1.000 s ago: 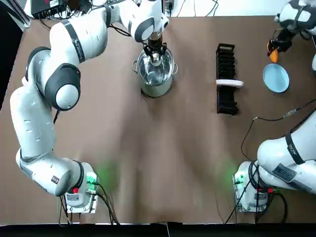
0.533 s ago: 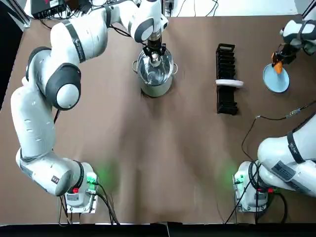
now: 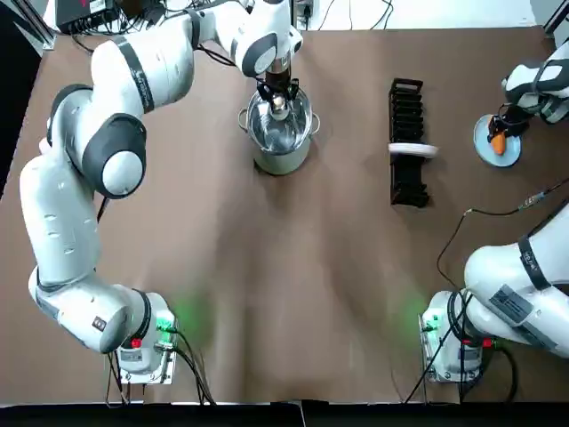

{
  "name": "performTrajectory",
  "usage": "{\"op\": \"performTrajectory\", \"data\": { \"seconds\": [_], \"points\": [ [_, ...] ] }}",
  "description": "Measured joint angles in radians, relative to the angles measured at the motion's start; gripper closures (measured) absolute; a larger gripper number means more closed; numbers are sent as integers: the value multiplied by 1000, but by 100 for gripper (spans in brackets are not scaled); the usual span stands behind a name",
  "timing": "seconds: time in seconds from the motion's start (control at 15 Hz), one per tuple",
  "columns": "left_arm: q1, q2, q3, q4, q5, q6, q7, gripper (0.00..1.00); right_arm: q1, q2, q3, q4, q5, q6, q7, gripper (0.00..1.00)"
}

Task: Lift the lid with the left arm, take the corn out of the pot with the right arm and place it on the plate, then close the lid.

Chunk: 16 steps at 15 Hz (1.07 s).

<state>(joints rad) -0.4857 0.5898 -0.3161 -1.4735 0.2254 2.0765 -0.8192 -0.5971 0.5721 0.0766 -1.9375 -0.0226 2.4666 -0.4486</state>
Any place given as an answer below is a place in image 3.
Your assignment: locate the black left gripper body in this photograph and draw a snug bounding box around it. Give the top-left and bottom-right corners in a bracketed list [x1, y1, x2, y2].
[264, 70, 293, 92]

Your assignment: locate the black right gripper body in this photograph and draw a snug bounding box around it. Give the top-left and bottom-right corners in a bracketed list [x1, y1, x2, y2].
[500, 103, 533, 134]

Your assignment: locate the orange corn cob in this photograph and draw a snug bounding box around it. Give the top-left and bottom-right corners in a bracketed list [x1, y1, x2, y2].
[487, 115, 509, 156]

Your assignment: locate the glass pot lid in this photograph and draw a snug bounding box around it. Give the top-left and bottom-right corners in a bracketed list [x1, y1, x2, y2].
[246, 87, 313, 156]

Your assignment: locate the light blue round plate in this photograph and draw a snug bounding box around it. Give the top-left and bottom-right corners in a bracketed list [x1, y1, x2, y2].
[472, 113, 523, 169]

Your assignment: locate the grey-green steel pot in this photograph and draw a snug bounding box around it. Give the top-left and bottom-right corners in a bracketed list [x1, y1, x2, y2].
[237, 87, 322, 177]

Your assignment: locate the white round plate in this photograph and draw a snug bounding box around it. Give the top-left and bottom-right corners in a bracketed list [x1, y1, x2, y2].
[388, 141, 441, 161]

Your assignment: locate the black slotted dish rack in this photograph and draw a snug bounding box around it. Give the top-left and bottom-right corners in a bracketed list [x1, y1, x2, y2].
[389, 77, 431, 208]

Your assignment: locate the black computer box red logo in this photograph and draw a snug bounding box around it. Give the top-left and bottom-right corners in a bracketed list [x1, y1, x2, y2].
[56, 0, 122, 35]

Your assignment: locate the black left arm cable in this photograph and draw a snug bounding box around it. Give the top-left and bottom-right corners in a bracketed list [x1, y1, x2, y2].
[195, 39, 239, 68]

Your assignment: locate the black cable with connector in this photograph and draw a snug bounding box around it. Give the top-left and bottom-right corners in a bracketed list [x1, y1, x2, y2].
[437, 177, 569, 290]

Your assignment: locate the black right base cable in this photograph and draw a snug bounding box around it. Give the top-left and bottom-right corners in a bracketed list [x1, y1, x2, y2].
[404, 288, 521, 404]

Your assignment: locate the black base cable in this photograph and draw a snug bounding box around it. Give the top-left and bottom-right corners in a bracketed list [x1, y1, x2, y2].
[104, 328, 217, 407]
[404, 288, 521, 404]

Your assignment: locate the black left base cable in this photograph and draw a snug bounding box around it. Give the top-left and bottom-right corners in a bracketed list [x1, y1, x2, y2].
[104, 328, 217, 407]

